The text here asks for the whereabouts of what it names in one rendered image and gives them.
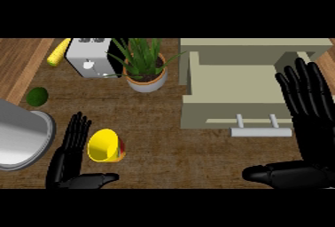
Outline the grey metal pot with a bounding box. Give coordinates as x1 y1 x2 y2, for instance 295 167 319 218
0 98 57 172

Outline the potted green plant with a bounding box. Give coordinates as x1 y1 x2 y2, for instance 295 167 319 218
103 37 189 93

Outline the beige cabinet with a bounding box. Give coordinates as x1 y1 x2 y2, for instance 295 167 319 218
178 37 335 87

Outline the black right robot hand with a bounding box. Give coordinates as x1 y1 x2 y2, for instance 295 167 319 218
240 57 335 190

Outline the white drawer handle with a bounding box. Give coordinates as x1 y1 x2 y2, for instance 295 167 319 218
228 113 293 138

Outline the green avocado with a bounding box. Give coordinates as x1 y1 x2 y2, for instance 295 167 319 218
25 86 50 107

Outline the yellow corn cob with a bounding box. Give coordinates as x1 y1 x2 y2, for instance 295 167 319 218
45 37 72 67

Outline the beige open drawer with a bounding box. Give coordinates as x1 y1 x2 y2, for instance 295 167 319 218
178 51 316 138

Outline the white toaster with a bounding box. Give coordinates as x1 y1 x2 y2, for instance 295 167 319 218
63 37 124 79

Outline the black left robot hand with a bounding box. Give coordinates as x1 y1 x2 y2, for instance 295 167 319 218
44 111 121 190

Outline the yellow cup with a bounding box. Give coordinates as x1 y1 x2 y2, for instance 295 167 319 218
87 128 127 163

